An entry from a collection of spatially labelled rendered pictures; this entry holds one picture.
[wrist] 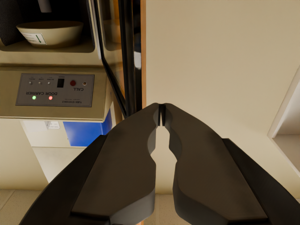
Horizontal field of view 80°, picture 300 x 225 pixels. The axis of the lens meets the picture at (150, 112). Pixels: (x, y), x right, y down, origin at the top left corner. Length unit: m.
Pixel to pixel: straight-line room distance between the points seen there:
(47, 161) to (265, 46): 1.08
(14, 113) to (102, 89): 0.22
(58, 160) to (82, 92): 0.38
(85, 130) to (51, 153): 0.31
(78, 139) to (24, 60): 0.26
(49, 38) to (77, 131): 0.26
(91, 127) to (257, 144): 1.14
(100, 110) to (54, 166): 0.43
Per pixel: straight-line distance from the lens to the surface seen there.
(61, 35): 0.57
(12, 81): 0.59
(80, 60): 0.53
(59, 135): 0.70
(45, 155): 0.80
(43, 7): 0.63
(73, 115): 0.48
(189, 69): 0.97
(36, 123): 0.59
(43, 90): 0.53
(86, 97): 0.48
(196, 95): 1.04
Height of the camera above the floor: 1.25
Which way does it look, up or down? 33 degrees up
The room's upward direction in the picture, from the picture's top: 179 degrees counter-clockwise
